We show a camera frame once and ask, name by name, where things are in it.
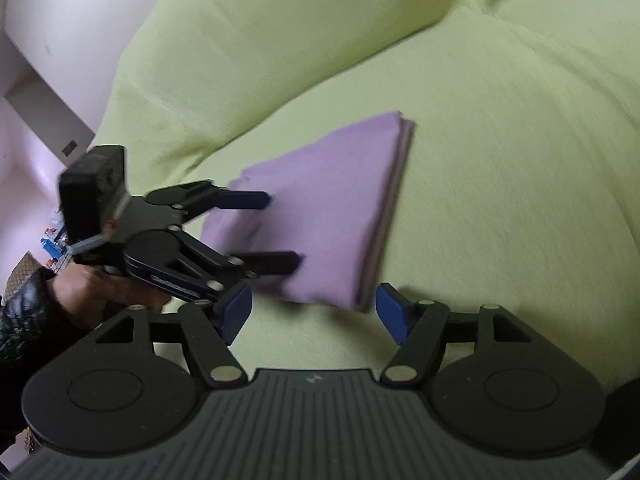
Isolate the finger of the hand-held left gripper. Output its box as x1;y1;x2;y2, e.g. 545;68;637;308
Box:
145;181;273;221
165;232;303;302

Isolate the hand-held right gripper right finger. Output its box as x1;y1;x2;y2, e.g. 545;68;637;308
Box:
376;282;532;387

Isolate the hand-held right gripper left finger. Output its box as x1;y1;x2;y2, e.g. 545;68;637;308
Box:
95;282;252;388

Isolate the purple garment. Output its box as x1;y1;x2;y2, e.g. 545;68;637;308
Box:
200;110;416;313

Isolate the person's left forearm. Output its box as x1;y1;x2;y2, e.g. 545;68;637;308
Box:
0;266;95;436

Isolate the person's left hand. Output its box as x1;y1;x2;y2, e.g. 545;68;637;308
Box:
49;264;172;332

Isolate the colourful small clutter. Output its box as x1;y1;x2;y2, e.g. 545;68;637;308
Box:
39;210;73;273

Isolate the woven beige bag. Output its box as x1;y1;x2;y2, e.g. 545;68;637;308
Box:
4;251;42;303

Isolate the light green sofa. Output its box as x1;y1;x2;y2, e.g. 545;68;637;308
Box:
92;0;640;401

